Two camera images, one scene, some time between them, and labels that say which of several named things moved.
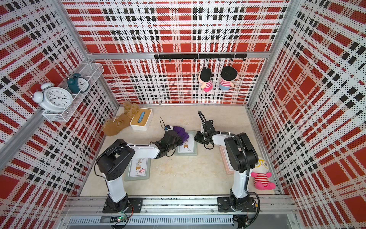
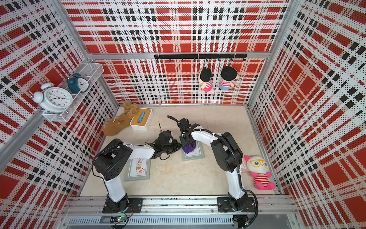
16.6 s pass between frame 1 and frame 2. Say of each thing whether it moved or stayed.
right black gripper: moved
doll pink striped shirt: stayed
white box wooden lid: stayed
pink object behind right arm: stayed
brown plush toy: stayed
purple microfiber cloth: moved
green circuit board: stayed
